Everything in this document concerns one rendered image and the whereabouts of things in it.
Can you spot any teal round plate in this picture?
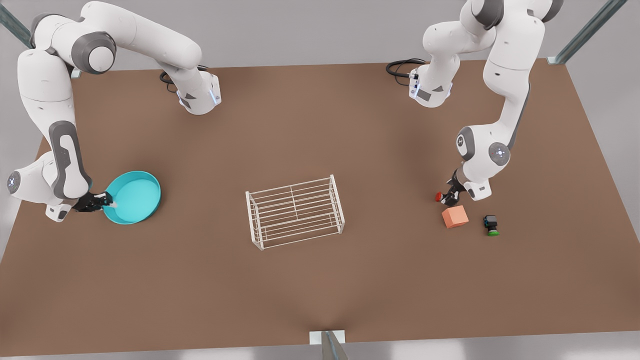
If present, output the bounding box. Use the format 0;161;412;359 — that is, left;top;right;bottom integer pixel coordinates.
102;171;162;225

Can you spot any orange cube block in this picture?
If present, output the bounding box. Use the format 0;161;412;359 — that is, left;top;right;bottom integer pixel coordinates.
441;205;470;230

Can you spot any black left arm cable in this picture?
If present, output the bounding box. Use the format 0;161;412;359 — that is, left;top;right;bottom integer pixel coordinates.
385;58;427;87

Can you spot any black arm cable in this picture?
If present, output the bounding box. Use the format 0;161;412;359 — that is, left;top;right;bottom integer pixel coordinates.
159;64;209;94
385;58;427;87

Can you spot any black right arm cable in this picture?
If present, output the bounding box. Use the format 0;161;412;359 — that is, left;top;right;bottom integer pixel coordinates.
159;64;209;94

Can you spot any white wire shelf rack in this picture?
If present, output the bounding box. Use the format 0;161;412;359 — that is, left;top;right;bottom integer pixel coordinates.
245;174;346;251

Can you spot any silver frame post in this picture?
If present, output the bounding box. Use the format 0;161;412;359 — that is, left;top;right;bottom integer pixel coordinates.
309;330;349;360
0;4;82;80
546;0;629;66

